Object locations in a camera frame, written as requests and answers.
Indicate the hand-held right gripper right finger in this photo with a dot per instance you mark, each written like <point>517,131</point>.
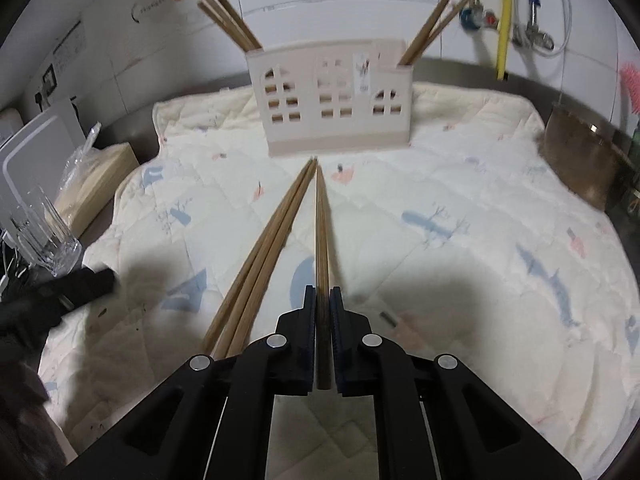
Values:
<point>337,320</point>

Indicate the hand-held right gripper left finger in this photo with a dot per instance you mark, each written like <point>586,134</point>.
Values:
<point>310,320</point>

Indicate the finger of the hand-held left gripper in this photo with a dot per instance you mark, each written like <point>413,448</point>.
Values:
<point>87,287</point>

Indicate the wooden chopstick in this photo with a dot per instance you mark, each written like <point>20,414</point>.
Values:
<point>239,19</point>
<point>265,260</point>
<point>430,21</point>
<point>440,25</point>
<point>275,260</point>
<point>256,260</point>
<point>231,22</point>
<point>321,240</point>
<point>225,29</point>

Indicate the beige plastic utensil holder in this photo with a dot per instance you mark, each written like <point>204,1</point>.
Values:
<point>340,145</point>

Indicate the person's left forearm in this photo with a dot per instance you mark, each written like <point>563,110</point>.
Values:
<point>25,420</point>

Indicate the clear glass tumbler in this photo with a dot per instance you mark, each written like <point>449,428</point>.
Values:
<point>45,240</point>

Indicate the bagged wooden box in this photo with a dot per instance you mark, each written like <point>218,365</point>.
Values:
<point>100,175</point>

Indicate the quilted printed cloth mat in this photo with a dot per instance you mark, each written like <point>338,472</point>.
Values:
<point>450,270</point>

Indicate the white cutting board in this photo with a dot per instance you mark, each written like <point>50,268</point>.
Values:
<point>35,145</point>

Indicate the water valve with red knob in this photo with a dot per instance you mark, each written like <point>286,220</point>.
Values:
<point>475,17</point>

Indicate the steel water valve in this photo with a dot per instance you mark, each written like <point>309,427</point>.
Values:
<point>537,37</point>

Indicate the pink bottle brush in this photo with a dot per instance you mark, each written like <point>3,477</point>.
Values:
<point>632,85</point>

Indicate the wall power socket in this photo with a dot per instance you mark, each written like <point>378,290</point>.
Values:
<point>46,85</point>

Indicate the white wall label sticker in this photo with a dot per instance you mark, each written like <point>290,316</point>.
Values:
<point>69,47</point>

